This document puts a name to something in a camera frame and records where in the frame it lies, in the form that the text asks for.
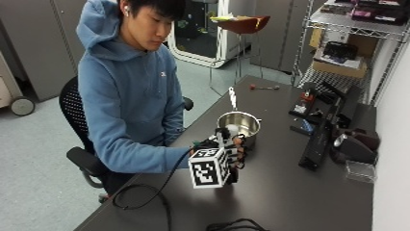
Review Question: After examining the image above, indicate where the tall cardboard box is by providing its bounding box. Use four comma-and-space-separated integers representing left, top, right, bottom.
309, 27, 381, 60

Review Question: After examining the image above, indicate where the black mesh office chair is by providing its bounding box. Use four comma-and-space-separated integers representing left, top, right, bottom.
57, 76, 196, 204

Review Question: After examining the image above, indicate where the the person in blue hoodie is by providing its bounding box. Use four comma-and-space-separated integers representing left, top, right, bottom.
76, 0, 194, 195

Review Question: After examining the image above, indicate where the white round ball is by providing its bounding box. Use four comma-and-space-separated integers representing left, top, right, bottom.
225, 124, 241, 136

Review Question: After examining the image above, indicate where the white framed glass enclosure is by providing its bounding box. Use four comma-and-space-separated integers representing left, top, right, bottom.
166, 0, 258, 69

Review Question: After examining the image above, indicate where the flat cardboard box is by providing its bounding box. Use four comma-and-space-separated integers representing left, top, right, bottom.
310, 47, 369, 79

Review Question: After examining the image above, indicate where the pile of dark boxes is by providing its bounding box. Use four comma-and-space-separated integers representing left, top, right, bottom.
320, 0, 410, 26

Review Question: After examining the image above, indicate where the small blue black device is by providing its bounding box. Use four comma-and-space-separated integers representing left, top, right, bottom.
290, 117, 318, 137

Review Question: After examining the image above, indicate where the black rounded device silver ring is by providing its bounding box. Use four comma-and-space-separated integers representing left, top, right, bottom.
329, 128, 382, 166

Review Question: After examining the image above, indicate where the black glove cable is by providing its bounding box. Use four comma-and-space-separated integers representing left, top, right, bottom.
112, 147, 194, 231

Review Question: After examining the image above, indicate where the white cube with black markers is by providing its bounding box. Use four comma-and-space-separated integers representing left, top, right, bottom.
188, 146, 232, 190

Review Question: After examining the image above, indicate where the brown stool with metal legs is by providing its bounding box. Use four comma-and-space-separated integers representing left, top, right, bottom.
208, 14, 273, 97

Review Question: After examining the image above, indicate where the black cable bundle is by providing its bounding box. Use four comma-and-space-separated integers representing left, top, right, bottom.
206, 218, 272, 231

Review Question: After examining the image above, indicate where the grey metal cabinet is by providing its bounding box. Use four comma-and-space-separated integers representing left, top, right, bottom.
0, 0, 88, 102

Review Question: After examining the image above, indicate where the steel saucepan with long handle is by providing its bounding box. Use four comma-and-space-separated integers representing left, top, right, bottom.
216, 86, 262, 150

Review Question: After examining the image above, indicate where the yellow paper sheet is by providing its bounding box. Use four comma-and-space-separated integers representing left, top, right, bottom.
210, 14, 241, 23

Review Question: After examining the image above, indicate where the metal wire shelf rack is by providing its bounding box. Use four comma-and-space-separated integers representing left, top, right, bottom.
290, 0, 410, 108

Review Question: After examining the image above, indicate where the black box with red parts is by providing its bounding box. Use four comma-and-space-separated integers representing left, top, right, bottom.
289, 88, 321, 118

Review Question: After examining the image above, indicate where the beige cart with wheel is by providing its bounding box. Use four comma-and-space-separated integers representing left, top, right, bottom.
0, 52, 37, 116

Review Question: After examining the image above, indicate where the black pouch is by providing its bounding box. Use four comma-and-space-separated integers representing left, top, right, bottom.
322, 40, 359, 61

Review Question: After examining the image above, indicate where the grey tall locker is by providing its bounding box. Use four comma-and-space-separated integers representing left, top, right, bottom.
250, 0, 320, 73

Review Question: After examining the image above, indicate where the clear plastic box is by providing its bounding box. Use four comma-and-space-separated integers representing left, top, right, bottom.
343, 159, 378, 184

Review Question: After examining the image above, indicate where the red handled screwdriver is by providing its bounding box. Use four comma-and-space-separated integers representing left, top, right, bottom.
249, 83, 282, 91

